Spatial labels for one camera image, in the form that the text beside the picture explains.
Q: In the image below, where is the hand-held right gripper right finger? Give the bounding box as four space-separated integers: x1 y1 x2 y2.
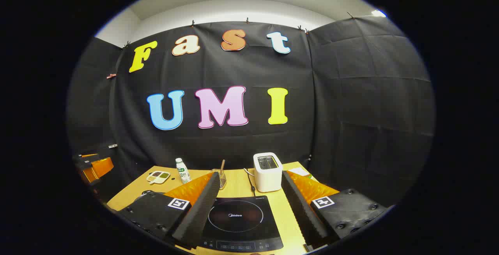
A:
281 170 391 250

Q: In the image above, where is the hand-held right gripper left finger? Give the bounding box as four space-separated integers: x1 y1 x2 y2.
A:
117 171 221 250

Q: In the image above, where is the black induction cooktop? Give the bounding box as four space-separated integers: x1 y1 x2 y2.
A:
199 195 284 253

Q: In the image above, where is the white plastic bottle green label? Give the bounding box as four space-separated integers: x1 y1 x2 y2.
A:
175 158 192 184

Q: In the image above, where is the sandwich with lettuce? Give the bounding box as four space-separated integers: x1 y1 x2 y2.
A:
290 167 317 180

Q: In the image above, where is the white toaster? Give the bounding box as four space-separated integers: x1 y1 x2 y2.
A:
253 152 284 193

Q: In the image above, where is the white divided seasoning dish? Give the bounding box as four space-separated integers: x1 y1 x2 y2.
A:
146 170 171 185

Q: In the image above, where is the black backdrop cloth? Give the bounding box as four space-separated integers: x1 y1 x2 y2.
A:
66 15 436 209

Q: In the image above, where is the row of backdrop clips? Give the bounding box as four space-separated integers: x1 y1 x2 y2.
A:
106 11 356 79

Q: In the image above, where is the wire mesh basket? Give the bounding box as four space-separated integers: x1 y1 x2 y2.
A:
211 168 228 190

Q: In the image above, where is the black power cable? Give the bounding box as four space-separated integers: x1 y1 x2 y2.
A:
244 168 257 197

